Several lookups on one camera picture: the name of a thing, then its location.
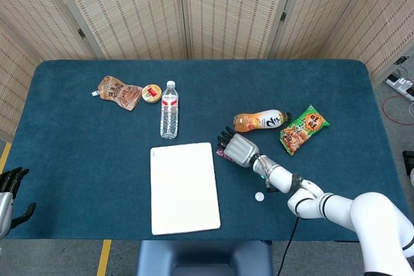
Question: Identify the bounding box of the orange drink bottle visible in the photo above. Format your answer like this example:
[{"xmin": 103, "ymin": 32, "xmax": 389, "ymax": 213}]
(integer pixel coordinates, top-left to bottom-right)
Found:
[{"xmin": 232, "ymin": 109, "xmax": 292, "ymax": 133}]

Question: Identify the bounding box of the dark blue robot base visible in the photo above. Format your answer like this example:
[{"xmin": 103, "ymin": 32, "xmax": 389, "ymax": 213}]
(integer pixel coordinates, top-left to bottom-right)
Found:
[{"xmin": 135, "ymin": 240, "xmax": 274, "ymax": 276}]

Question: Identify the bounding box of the green snack bag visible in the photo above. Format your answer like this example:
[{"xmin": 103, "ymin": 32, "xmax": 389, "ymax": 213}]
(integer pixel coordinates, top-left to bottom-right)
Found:
[{"xmin": 279, "ymin": 104, "xmax": 331, "ymax": 156}]

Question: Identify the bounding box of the white power strip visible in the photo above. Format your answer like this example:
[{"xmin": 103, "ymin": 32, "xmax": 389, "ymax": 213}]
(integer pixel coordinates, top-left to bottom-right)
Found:
[{"xmin": 384, "ymin": 74, "xmax": 414, "ymax": 101}]

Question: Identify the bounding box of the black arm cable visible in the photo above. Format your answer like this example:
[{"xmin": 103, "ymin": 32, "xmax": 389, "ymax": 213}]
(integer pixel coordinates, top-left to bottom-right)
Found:
[{"xmin": 283, "ymin": 217, "xmax": 300, "ymax": 276}]

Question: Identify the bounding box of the woven folding screen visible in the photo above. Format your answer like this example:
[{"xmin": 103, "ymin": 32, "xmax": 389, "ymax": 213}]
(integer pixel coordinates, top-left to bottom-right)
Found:
[{"xmin": 0, "ymin": 0, "xmax": 414, "ymax": 143}]

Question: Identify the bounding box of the black device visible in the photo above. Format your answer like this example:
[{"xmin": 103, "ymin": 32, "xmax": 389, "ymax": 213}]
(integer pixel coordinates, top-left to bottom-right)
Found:
[{"xmin": 402, "ymin": 150, "xmax": 414, "ymax": 188}]

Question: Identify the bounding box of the white rectangular board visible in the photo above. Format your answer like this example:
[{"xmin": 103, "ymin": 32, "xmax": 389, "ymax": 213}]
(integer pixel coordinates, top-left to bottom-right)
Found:
[{"xmin": 149, "ymin": 142, "xmax": 222, "ymax": 236}]

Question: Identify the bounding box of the pink glitter packet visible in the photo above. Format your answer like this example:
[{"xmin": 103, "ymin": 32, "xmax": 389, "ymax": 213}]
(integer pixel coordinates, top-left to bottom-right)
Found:
[{"xmin": 215, "ymin": 148, "xmax": 235, "ymax": 163}]

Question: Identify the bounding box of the blue felt table cover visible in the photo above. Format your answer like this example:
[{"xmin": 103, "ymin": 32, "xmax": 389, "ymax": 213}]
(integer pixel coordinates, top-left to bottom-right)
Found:
[{"xmin": 5, "ymin": 59, "xmax": 410, "ymax": 242}]

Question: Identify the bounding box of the red cable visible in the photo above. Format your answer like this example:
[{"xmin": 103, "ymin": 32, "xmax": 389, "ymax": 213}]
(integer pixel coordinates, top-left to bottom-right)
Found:
[{"xmin": 381, "ymin": 94, "xmax": 414, "ymax": 125}]

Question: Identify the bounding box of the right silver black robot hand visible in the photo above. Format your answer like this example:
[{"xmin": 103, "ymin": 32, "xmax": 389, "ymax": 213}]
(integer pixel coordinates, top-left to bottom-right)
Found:
[{"xmin": 215, "ymin": 126, "xmax": 261, "ymax": 169}]

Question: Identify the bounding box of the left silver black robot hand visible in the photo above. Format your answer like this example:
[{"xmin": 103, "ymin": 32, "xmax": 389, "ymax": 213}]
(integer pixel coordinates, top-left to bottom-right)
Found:
[{"xmin": 0, "ymin": 167, "xmax": 38, "ymax": 240}]

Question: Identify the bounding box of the clear water bottle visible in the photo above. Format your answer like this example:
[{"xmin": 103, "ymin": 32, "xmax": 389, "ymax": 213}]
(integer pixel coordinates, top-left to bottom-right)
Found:
[{"xmin": 160, "ymin": 80, "xmax": 180, "ymax": 140}]

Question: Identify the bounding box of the round yellow tin red label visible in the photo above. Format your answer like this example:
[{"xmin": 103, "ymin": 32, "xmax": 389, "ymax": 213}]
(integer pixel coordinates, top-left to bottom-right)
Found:
[{"xmin": 142, "ymin": 83, "xmax": 162, "ymax": 104}]

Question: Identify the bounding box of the brown spout pouch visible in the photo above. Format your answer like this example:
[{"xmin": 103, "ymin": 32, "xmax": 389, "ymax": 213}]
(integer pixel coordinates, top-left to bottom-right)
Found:
[{"xmin": 91, "ymin": 76, "xmax": 144, "ymax": 112}]

